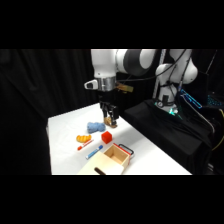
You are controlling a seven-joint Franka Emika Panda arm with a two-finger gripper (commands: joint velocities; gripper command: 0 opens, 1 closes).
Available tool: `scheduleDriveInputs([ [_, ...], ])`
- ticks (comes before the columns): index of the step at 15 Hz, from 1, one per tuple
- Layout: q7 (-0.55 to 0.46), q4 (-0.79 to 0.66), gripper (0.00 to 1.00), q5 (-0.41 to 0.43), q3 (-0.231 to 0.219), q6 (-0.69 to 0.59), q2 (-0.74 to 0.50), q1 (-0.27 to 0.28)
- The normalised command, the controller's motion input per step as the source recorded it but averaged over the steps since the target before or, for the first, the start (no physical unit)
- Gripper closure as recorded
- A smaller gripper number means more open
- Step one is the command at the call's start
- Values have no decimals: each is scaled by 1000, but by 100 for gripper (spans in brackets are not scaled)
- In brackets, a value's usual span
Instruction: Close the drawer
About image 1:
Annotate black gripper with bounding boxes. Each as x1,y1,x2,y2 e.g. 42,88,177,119
98,90,119,126

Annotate light wooden drawer box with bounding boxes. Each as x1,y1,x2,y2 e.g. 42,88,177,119
77,142,132,176

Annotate brown toy food piece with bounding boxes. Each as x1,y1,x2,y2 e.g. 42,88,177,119
103,116,118,129

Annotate blue crumpled cloth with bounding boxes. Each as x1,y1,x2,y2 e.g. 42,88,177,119
86,121,106,134

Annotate red cube block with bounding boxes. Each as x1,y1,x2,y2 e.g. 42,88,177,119
101,130,114,145

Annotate brown board on wrist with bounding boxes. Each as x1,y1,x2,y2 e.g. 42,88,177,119
115,82,135,94

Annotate orange toy croissant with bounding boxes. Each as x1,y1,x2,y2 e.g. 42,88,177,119
75,133,93,144

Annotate red marker pen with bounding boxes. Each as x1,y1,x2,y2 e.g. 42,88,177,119
76,138,95,152

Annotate black covered robot stand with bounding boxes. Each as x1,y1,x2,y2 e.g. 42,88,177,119
119,98,215,176

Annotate small green light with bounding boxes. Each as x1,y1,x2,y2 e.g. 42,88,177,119
167,107,178,117

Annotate black curtain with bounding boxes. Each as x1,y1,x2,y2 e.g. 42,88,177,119
0,49,224,176

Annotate blue lit device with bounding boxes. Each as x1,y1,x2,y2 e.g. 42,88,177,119
180,88,204,110

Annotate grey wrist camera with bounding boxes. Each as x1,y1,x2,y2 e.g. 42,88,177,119
84,79,100,91

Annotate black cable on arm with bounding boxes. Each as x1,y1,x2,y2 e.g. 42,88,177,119
116,49,188,83

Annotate yellow cable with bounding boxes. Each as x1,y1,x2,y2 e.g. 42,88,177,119
211,107,224,153

